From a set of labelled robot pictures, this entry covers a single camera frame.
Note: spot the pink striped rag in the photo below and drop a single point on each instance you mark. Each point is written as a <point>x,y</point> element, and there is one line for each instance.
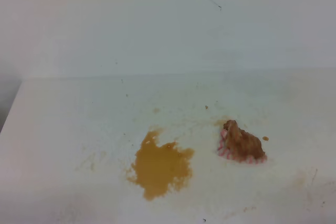
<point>240,146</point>

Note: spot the brown coffee puddle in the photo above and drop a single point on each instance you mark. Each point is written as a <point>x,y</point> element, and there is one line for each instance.
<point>159,170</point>

